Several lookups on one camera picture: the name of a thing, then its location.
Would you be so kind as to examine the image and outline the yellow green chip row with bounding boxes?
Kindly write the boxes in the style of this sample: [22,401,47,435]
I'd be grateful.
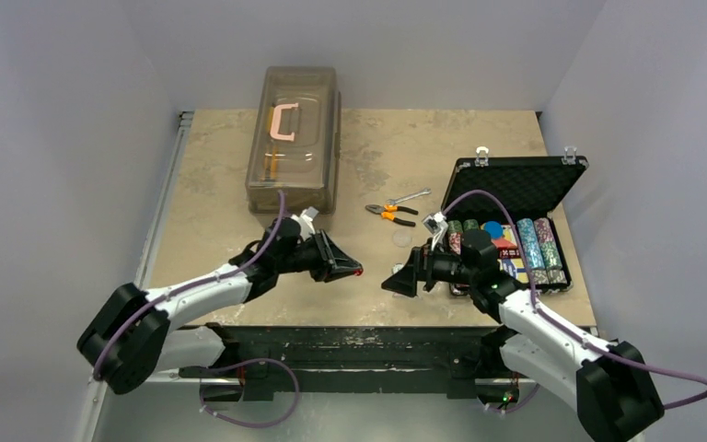
[462,219,480,232]

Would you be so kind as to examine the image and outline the red card deck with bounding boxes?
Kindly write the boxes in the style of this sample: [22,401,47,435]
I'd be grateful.
[493,225,518,250]

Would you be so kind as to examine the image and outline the black poker case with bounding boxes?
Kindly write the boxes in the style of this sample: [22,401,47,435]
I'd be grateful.
[441,152,589,293]

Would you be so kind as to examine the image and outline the light blue chip row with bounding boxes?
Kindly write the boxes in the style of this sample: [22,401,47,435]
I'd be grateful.
[516,218,551,285]

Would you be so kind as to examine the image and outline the pink box handle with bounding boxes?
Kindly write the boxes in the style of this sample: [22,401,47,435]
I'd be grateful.
[270,103,301,143]

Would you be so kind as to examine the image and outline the clear round disc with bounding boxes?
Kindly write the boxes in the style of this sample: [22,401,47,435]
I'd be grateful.
[392,228,412,248]

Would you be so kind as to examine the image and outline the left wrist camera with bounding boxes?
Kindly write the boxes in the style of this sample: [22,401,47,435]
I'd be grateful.
[290,206,319,240]

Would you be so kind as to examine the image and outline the translucent brown storage box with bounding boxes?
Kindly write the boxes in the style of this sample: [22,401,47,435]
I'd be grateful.
[245,66,342,215]

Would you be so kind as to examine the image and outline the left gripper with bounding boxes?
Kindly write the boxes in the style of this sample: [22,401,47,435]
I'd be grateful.
[275,229,360,283]

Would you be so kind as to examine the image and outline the blue round button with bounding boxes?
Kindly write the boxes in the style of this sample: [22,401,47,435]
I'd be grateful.
[481,221,504,239]

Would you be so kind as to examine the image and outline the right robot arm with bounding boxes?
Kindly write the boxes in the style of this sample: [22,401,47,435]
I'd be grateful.
[381,230,665,441]

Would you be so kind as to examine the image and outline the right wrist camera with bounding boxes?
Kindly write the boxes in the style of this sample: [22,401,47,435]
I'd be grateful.
[423,212,448,250]

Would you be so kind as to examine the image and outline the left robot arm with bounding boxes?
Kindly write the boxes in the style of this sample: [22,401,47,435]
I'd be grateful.
[76,215,364,394]

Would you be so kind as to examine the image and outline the black metal table frame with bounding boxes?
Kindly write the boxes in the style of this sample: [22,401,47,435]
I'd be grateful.
[157,323,518,403]

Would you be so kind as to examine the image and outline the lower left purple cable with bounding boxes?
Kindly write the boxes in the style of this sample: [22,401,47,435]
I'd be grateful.
[199,356,301,429]

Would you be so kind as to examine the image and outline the orange black pliers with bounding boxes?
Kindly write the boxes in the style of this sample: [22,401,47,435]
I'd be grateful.
[365,204,419,227]

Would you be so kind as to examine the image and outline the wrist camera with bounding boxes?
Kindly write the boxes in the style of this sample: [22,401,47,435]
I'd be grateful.
[423,212,448,250]
[290,206,319,240]

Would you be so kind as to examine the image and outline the red green chip row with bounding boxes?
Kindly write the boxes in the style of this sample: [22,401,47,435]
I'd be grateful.
[446,220,464,255]

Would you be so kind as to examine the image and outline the yellow blue card deck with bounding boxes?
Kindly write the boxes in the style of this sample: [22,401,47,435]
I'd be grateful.
[500,258,529,284]

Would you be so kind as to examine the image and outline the silver wrench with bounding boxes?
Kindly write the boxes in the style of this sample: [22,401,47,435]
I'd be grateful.
[387,188,432,205]

